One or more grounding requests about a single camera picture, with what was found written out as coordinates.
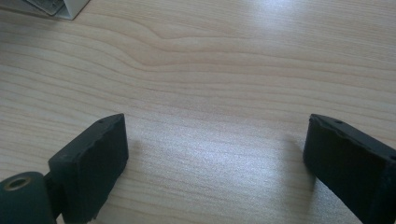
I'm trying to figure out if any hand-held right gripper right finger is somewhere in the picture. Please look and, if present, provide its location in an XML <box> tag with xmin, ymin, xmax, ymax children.
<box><xmin>303</xmin><ymin>113</ymin><xmax>396</xmax><ymax>224</ymax></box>

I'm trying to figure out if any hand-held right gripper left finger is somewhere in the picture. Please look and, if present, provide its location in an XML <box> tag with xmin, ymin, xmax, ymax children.
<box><xmin>48</xmin><ymin>113</ymin><xmax>130</xmax><ymax>224</ymax></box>

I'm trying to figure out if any small white printed packet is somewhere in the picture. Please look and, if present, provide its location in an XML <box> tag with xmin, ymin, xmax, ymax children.
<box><xmin>0</xmin><ymin>0</ymin><xmax>92</xmax><ymax>21</ymax></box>

